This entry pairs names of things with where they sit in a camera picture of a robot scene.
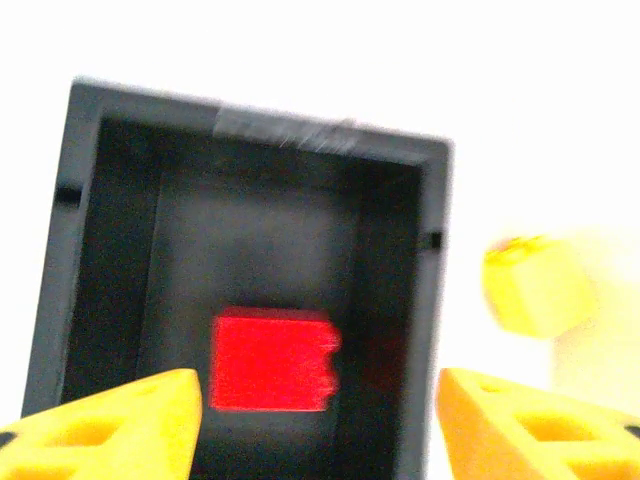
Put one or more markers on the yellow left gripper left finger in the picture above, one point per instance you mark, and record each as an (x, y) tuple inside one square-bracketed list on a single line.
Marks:
[(115, 430)]

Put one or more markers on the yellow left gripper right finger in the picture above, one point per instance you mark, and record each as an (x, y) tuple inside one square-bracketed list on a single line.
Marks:
[(500, 430)]

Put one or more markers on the red lego brick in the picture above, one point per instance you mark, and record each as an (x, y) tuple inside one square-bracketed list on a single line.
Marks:
[(270, 360)]

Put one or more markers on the yellow lego brick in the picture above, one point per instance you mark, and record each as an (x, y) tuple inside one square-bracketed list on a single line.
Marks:
[(540, 290)]

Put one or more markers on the black plastic bin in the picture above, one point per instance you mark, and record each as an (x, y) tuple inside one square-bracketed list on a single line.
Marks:
[(125, 250)]

